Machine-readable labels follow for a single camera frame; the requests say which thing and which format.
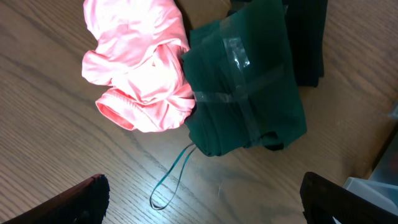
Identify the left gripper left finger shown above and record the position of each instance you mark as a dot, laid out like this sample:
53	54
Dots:
85	203

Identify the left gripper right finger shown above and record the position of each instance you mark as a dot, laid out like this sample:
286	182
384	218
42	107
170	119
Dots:
325	203

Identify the clear plastic storage bin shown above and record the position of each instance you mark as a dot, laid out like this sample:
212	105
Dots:
379	186

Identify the dark green taped garment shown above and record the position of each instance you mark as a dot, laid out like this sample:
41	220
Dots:
241	72

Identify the pink satin garment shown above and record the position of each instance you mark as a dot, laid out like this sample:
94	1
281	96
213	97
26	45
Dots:
139	59

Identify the black folded garment left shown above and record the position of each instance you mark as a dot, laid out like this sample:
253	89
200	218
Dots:
305	23

